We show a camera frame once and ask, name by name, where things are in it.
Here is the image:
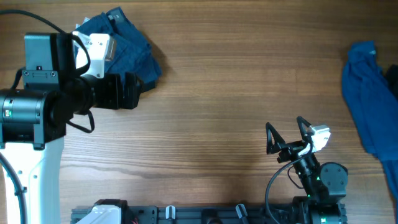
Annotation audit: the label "folded light patterned garment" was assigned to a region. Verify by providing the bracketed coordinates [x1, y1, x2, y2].
[75, 17, 90, 29]

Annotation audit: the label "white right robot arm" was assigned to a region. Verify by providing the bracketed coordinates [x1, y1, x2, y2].
[264, 116, 348, 223]

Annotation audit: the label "dark blue denim shorts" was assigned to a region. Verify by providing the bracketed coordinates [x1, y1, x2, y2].
[75, 7, 162, 91]

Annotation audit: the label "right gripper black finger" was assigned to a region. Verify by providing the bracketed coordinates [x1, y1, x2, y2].
[266, 122, 285, 154]
[297, 116, 312, 142]

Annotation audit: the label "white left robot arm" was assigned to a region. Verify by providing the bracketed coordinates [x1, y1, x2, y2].
[1, 31, 144, 223]

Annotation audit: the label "crumpled blue garment pile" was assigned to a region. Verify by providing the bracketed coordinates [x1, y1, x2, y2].
[341, 40, 398, 203]

